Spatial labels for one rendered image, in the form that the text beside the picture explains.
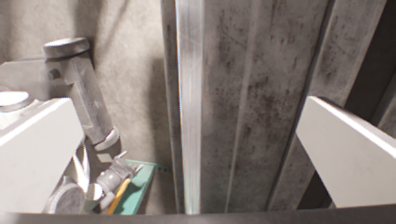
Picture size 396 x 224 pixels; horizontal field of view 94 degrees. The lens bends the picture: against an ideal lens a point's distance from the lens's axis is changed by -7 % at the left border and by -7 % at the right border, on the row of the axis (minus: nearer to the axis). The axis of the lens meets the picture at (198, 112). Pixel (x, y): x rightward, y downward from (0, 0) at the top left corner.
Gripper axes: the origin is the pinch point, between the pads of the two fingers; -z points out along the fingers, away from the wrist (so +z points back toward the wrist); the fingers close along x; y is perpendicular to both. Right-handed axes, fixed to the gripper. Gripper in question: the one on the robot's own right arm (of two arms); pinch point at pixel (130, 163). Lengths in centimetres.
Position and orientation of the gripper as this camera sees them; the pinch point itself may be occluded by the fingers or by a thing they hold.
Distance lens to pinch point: 101.2
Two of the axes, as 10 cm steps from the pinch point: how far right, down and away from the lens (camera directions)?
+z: -4.0, 4.0, -8.2
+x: 7.9, 6.0, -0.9
